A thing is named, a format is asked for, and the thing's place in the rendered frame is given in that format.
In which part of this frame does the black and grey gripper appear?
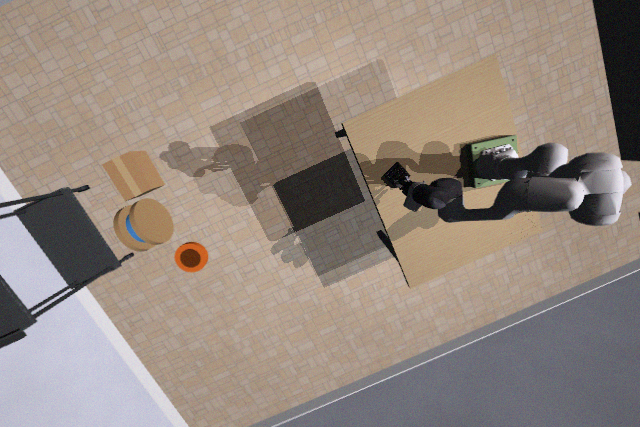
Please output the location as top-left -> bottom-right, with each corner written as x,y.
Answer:
394,175 -> 415,197

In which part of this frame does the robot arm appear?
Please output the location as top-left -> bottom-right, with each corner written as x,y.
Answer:
403,143 -> 632,226

